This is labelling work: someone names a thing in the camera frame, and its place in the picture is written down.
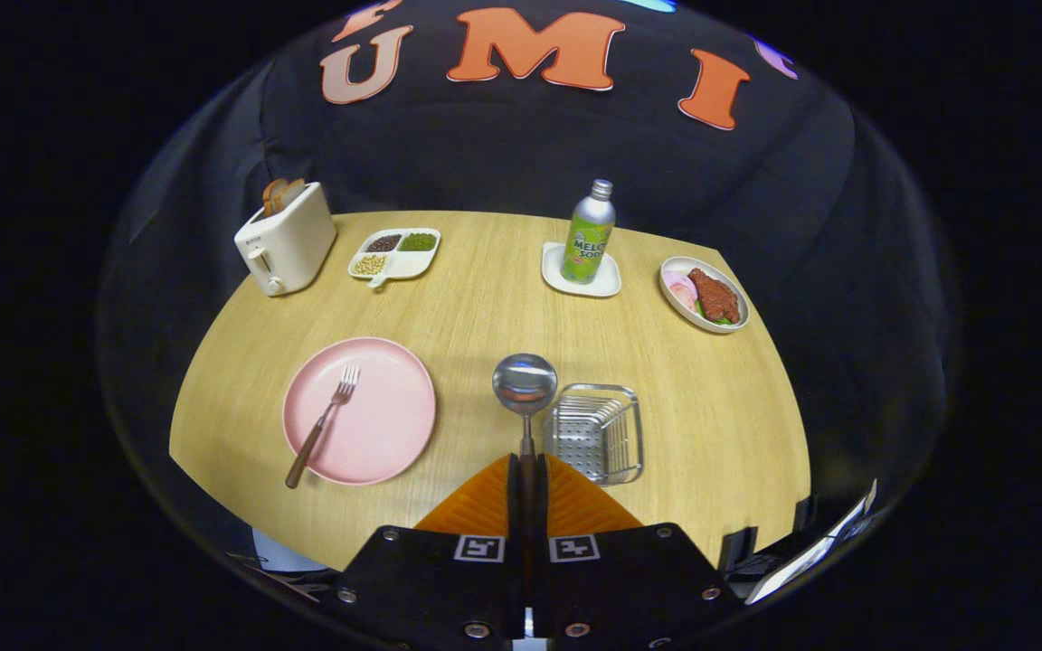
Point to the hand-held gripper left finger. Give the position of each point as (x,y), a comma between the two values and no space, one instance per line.
(514,515)

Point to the green drink bottle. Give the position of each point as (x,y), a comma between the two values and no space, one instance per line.
(586,244)

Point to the white divided dish with beans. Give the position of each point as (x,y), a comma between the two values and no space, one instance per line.
(408,264)

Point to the white toaster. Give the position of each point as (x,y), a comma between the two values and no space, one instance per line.
(290,244)

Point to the white bowl with meat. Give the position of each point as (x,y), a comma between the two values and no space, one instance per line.
(715,298)

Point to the toasted bread slice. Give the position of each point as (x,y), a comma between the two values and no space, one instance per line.
(293,192)
(273,194)

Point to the black backdrop cloth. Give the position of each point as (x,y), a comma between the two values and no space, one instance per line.
(485,154)

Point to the white square coaster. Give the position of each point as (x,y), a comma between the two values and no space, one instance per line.
(607,282)

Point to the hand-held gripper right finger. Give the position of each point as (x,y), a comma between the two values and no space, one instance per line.
(541,515)

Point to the pink plate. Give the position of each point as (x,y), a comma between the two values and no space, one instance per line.
(385,425)

